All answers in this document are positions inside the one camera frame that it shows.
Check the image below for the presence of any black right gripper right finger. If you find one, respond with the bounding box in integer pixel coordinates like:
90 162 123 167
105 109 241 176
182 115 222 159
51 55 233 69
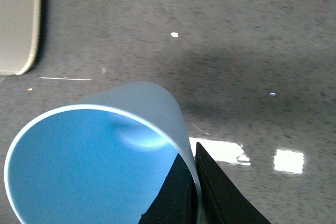
195 142 270 223

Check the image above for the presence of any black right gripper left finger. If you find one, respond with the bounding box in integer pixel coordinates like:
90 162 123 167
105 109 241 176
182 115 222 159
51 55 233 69
139 154 197 224

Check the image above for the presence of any cream white toaster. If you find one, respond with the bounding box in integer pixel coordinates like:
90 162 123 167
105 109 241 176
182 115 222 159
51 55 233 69
0 0 41 76

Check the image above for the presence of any light blue plastic cup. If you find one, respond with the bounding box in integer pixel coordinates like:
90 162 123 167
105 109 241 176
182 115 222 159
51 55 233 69
4 82 202 223

